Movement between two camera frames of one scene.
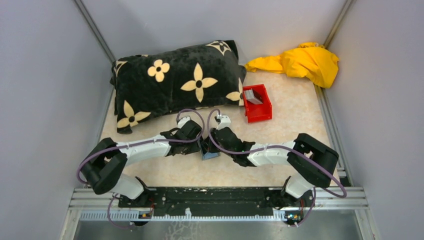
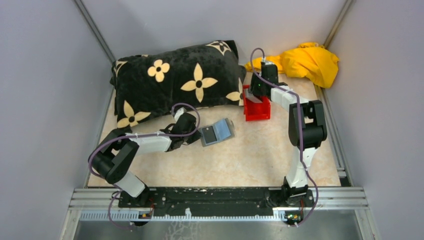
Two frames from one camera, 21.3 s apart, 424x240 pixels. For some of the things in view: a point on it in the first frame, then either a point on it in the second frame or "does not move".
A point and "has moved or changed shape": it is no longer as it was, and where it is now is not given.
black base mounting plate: x=214 y=203 does not move
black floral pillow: x=207 y=76 does not move
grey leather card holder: x=208 y=149 has moved or changed shape
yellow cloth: x=311 y=60 does not move
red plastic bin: x=257 y=112 does not move
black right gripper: x=213 y=131 → x=255 y=78
